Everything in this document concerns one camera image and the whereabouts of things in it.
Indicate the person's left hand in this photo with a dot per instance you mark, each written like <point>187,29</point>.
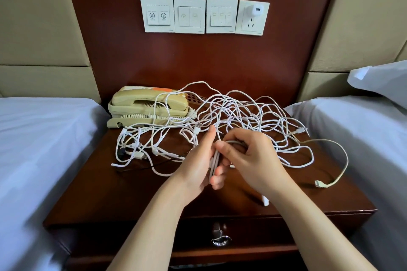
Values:
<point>194,175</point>

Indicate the person's right hand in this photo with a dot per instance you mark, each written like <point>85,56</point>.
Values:
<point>254,166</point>

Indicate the dark wooden drawer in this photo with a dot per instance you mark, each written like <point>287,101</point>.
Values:
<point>95,236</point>

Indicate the person's left forearm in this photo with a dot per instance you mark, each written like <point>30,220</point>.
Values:
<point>152,236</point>

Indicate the person's right forearm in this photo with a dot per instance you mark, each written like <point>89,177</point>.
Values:
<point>318,236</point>

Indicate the wooden nightstand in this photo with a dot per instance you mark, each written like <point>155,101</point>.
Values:
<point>95,198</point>

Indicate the right bed white sheet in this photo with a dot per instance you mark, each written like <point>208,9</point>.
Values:
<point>375,166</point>

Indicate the bed white sheet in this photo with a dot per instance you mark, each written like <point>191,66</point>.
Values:
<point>44,166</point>
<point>375,166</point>

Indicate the left bed white sheet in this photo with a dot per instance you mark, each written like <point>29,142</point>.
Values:
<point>44,166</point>

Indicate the white pillow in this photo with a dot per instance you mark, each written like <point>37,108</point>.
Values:
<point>385,83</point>

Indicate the white plug-in charger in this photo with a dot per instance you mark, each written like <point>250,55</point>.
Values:
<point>254,10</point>

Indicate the beige padded headboard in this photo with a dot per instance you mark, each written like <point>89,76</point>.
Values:
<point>362,20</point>
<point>38,26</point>

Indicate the dark wooden wall panel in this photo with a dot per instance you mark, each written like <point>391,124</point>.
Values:
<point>191,64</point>

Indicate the white wall socket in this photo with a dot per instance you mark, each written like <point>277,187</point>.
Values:
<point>252,27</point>

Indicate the white triple rocker wall switch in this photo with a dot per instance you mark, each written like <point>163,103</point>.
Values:
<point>222,16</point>

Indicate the white double rocker wall switch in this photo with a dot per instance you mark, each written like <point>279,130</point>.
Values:
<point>189,16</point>

